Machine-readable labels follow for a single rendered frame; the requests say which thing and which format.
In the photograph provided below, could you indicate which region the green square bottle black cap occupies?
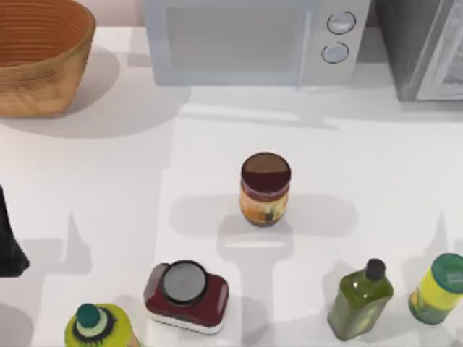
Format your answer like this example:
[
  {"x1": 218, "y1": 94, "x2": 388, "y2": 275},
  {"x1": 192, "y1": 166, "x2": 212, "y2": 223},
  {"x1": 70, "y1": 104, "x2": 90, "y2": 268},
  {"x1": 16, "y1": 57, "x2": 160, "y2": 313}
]
[{"x1": 327, "y1": 258, "x2": 394, "y2": 342}]

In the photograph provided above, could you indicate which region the yellow-green bottle with teal cap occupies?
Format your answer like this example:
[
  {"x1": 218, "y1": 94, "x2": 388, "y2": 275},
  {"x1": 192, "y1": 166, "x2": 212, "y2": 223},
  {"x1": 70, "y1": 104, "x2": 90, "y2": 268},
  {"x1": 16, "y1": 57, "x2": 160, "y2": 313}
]
[{"x1": 64, "y1": 302, "x2": 141, "y2": 347}]

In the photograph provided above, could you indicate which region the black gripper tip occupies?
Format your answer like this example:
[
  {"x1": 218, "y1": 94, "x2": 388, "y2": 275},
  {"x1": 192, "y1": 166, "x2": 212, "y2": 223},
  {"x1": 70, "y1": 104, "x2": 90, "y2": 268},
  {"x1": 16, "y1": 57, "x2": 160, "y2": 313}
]
[{"x1": 0, "y1": 185, "x2": 30, "y2": 278}]

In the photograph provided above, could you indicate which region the microwave knob with grey dial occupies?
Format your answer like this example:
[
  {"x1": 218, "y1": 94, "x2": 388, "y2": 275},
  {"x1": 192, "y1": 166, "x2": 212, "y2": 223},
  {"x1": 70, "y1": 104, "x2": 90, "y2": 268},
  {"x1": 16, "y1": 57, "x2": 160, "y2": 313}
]
[{"x1": 326, "y1": 10, "x2": 357, "y2": 35}]

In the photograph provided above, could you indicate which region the brown jar with orange label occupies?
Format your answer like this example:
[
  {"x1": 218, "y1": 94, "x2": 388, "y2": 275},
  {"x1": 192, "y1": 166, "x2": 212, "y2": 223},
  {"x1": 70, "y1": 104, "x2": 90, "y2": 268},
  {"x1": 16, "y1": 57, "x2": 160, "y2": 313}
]
[{"x1": 238, "y1": 152, "x2": 292, "y2": 228}]

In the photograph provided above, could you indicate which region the microwave knob with blue ring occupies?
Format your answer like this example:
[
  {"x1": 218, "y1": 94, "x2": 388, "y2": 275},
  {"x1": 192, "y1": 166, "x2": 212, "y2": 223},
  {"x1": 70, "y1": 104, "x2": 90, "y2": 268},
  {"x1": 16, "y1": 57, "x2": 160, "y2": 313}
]
[{"x1": 320, "y1": 41, "x2": 350, "y2": 65}]

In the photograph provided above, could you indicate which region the brown wicker basket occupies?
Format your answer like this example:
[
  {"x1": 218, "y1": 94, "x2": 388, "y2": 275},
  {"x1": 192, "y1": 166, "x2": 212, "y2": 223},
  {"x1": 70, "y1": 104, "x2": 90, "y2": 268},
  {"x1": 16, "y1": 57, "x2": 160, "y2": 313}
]
[{"x1": 0, "y1": 0, "x2": 97, "y2": 118}]

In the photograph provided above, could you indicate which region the pale microwave oven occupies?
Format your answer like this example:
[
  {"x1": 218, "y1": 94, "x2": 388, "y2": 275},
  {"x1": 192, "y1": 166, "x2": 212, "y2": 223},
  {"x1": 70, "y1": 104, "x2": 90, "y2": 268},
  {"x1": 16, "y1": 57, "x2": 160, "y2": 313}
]
[{"x1": 140, "y1": 0, "x2": 373, "y2": 88}]

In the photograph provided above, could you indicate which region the yellow can with green lid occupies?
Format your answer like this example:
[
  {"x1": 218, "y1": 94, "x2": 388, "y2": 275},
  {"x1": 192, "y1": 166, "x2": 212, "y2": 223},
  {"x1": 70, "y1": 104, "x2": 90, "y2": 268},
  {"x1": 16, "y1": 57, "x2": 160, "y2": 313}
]
[{"x1": 408, "y1": 252, "x2": 463, "y2": 325}]

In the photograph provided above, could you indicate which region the microwave door handle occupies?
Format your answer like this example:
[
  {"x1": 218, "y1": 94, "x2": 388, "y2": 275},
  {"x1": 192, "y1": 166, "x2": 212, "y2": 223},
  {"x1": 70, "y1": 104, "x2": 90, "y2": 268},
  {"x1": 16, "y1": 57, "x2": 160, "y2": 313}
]
[{"x1": 297, "y1": 10, "x2": 313, "y2": 90}]

